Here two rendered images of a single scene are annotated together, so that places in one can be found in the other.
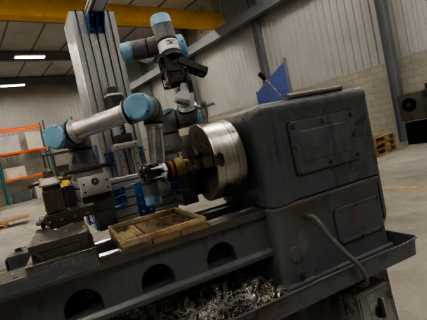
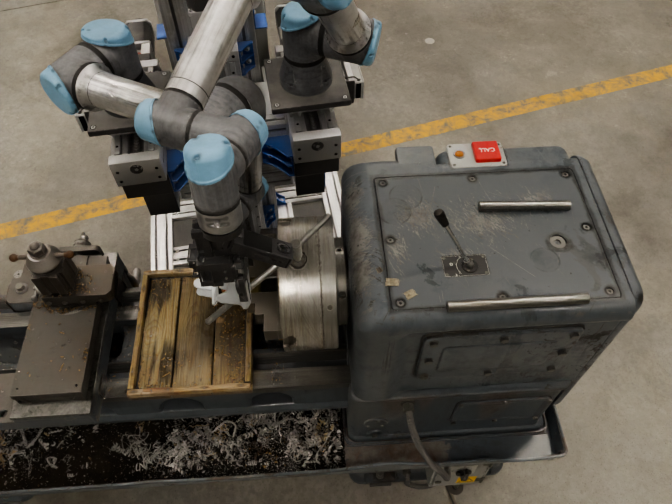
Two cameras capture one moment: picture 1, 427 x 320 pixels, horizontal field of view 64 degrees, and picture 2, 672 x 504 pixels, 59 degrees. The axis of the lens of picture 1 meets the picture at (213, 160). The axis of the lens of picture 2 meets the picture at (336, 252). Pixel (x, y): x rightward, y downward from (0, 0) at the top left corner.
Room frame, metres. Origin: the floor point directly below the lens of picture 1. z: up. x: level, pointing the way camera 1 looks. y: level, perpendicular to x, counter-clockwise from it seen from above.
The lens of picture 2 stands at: (0.70, -0.32, 2.29)
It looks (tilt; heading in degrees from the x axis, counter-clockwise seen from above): 55 degrees down; 19
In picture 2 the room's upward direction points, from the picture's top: straight up
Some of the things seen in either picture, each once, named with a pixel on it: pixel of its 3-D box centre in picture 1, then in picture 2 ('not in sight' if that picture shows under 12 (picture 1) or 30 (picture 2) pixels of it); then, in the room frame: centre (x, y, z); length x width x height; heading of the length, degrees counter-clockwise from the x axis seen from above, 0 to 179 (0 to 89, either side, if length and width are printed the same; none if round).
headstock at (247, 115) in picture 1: (290, 146); (467, 272); (1.56, -0.36, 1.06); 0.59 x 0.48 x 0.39; 113
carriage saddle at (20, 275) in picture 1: (49, 254); (53, 334); (1.14, 0.61, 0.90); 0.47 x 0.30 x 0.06; 23
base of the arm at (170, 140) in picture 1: (170, 140); (305, 64); (1.99, 0.22, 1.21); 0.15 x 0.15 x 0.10
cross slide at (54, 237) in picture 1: (60, 234); (65, 318); (1.17, 0.57, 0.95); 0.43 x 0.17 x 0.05; 23
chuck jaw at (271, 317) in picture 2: (203, 162); (271, 318); (1.28, 0.04, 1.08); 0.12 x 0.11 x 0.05; 23
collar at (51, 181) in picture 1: (49, 181); (41, 256); (1.23, 0.59, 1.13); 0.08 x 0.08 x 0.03
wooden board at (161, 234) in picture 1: (154, 226); (195, 328); (1.28, 0.27, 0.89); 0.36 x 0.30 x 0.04; 23
